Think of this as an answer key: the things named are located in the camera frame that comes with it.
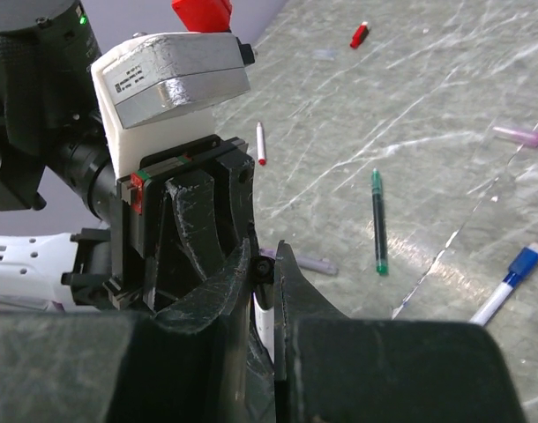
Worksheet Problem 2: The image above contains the blue marker cap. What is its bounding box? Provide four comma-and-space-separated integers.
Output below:
504, 243, 538, 286

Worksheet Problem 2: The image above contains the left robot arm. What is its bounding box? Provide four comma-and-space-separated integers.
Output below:
0, 1, 258, 312

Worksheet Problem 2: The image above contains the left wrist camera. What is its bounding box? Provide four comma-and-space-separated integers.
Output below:
91, 1, 255, 179

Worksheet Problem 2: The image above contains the black white marker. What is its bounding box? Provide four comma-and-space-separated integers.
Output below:
252, 294, 274, 363

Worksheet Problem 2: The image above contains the purple pen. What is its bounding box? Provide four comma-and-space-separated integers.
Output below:
259, 246, 339, 276

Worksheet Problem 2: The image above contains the red marker cap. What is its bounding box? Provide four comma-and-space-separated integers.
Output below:
349, 21, 370, 49

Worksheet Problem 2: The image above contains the blue white marker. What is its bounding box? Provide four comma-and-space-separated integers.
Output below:
469, 272, 522, 326

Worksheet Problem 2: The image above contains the pink pen cap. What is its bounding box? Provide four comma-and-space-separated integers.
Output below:
492, 126, 538, 148

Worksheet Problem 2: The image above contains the green pen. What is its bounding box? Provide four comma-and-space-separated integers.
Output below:
371, 168, 388, 276

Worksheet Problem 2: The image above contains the red white marker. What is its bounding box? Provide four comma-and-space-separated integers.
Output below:
256, 122, 267, 166

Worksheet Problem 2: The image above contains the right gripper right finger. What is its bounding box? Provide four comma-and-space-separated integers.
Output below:
274, 242, 526, 422

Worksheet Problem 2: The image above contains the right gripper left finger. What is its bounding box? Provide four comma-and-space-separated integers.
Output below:
0, 242, 250, 422

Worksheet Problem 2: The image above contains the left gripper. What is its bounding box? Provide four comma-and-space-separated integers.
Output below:
104, 135, 258, 311

